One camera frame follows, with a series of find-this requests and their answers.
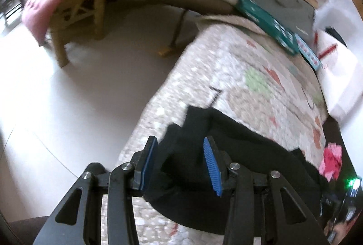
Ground grey laptop bag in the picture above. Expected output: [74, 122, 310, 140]
[254, 0, 316, 40]

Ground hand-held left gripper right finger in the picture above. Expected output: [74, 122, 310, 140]
[203, 136, 331, 245]

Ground white paper bag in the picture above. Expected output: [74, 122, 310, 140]
[313, 28, 363, 132]

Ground patchwork quilted blanket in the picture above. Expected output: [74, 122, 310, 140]
[101, 15, 329, 245]

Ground pink striped cloth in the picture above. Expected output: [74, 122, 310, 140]
[318, 143, 343, 182]

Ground person's brown trouser leg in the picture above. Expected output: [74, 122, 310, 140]
[8, 217, 50, 245]

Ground light blue dotted box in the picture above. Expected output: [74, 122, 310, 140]
[295, 34, 324, 70]

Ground green cardboard box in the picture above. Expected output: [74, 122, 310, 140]
[234, 0, 299, 56]

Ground black metal frame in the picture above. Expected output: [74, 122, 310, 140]
[0, 0, 26, 27]

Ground black pants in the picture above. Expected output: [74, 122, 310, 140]
[143, 106, 331, 237]

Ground wooden chair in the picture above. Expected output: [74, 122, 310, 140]
[49, 0, 120, 68]

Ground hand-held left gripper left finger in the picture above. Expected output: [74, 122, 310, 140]
[32, 136, 158, 245]

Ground pink cushion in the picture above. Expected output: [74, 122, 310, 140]
[22, 0, 86, 46]

